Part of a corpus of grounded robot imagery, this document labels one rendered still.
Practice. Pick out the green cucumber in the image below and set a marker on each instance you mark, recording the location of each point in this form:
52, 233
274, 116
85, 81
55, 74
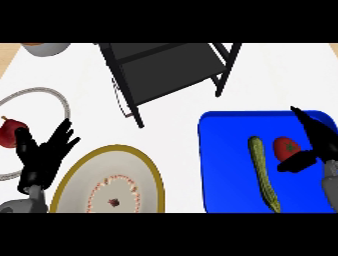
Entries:
263, 173

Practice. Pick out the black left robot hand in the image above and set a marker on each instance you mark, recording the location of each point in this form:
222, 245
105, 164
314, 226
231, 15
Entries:
43, 156

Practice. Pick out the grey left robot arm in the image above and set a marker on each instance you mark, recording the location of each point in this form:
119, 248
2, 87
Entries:
24, 201

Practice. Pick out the black tiered shelf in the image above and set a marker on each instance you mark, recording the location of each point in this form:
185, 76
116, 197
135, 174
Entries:
166, 71

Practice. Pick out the red tomato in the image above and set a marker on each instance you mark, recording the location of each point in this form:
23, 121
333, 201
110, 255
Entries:
287, 148

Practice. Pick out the grey bowl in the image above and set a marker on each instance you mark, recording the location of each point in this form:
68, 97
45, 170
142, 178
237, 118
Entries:
46, 48

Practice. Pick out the white gold-rimmed plate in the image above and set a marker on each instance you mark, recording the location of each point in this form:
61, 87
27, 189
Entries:
113, 181

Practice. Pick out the red pear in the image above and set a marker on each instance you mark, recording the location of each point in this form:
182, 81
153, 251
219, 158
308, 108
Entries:
8, 133

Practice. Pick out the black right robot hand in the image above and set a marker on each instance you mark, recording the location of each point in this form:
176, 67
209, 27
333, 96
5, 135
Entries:
324, 136

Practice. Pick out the blue tray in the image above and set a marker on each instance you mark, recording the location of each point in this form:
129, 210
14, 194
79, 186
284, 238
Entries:
235, 160

